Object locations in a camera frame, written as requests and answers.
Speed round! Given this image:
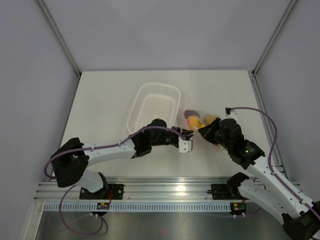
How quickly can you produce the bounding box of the clear zip top bag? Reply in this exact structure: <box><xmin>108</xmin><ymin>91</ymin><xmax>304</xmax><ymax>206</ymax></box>
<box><xmin>176</xmin><ymin>108</ymin><xmax>221</xmax><ymax>139</ymax></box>

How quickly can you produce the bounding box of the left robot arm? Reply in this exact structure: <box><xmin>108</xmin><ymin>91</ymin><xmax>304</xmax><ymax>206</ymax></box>
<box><xmin>44</xmin><ymin>119</ymin><xmax>194</xmax><ymax>199</ymax></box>

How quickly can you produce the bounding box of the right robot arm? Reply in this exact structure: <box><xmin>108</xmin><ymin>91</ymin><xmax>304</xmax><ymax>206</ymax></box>
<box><xmin>198</xmin><ymin>118</ymin><xmax>320</xmax><ymax>240</ymax></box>

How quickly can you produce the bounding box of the fake yellow pear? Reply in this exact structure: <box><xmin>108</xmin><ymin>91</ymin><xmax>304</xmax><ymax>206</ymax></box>
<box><xmin>198</xmin><ymin>121</ymin><xmax>207</xmax><ymax>129</ymax></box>

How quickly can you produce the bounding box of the fake orange fruit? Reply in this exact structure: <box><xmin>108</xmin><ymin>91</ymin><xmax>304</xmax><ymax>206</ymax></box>
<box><xmin>186</xmin><ymin>116</ymin><xmax>201</xmax><ymax>130</ymax></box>

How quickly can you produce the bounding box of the fake peach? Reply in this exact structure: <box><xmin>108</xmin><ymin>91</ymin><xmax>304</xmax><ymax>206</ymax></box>
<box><xmin>203</xmin><ymin>114</ymin><xmax>220</xmax><ymax>125</ymax></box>

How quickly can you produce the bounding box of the fake dark red apple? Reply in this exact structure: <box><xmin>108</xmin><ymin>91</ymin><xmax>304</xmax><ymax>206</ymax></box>
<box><xmin>183</xmin><ymin>110</ymin><xmax>200</xmax><ymax>119</ymax></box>

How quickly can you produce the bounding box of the white perforated plastic basket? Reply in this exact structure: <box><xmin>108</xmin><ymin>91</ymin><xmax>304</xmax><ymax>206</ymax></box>
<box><xmin>126</xmin><ymin>82</ymin><xmax>181</xmax><ymax>134</ymax></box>

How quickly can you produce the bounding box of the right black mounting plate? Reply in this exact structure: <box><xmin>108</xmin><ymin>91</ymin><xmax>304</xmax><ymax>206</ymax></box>
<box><xmin>207</xmin><ymin>183</ymin><xmax>245</xmax><ymax>201</ymax></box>

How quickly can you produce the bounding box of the black mounting plate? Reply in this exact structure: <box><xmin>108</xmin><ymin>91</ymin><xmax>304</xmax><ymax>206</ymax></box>
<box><xmin>207</xmin><ymin>183</ymin><xmax>245</xmax><ymax>201</ymax></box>
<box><xmin>79</xmin><ymin>183</ymin><xmax>125</xmax><ymax>200</ymax></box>

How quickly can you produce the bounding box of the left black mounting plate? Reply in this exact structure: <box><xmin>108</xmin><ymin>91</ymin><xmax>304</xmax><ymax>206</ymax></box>
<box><xmin>79</xmin><ymin>183</ymin><xmax>125</xmax><ymax>200</ymax></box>

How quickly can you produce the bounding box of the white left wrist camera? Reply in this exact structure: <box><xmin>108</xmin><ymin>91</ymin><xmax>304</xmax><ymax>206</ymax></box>
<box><xmin>178</xmin><ymin>138</ymin><xmax>193</xmax><ymax>154</ymax></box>

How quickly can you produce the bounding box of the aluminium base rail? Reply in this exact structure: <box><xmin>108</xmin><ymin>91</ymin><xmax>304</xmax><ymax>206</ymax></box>
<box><xmin>33</xmin><ymin>177</ymin><xmax>228</xmax><ymax>202</ymax></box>

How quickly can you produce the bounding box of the white slotted cable duct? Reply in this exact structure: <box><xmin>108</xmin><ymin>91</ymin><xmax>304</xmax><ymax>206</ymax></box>
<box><xmin>44</xmin><ymin>202</ymin><xmax>231</xmax><ymax>213</ymax></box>

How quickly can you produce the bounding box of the right aluminium frame post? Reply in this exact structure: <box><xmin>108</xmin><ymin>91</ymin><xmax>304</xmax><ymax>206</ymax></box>
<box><xmin>252</xmin><ymin>0</ymin><xmax>299</xmax><ymax>77</ymax></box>

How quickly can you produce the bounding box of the aluminium frame post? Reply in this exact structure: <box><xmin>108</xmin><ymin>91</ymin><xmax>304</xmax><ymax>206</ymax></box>
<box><xmin>35</xmin><ymin>0</ymin><xmax>82</xmax><ymax>79</ymax></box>
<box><xmin>252</xmin><ymin>0</ymin><xmax>299</xmax><ymax>77</ymax></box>

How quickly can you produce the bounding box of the left aluminium frame post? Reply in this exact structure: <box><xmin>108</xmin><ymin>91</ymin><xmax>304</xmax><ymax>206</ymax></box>
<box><xmin>35</xmin><ymin>0</ymin><xmax>82</xmax><ymax>79</ymax></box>

